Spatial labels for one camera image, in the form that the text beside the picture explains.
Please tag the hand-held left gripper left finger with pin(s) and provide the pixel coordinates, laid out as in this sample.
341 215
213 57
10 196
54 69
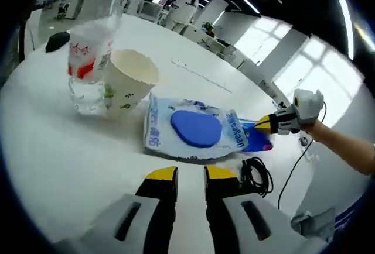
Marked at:
158 207

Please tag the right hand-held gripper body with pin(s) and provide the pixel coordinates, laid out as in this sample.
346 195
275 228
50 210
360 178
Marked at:
306 107

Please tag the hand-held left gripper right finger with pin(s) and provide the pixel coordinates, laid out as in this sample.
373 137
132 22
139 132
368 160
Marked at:
222 213

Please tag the small blue tissue packet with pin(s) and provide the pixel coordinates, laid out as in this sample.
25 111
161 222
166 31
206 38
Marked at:
259 141

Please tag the wet wipes pack blue lid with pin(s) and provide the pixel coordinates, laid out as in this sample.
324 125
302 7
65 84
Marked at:
193 128

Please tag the white paper cup green print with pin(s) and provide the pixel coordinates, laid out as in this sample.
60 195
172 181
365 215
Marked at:
129 84

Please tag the clear plastic water bottle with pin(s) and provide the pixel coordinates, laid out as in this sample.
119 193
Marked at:
86 61

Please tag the large window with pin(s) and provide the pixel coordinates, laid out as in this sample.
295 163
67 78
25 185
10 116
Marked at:
260 37
319 81

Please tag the grey mesh office chair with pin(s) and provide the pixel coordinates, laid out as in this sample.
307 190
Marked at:
315 223

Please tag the potted green plant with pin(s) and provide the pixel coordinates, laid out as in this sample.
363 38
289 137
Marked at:
208 28

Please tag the black pouch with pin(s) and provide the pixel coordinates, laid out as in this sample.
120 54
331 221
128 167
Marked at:
57 41

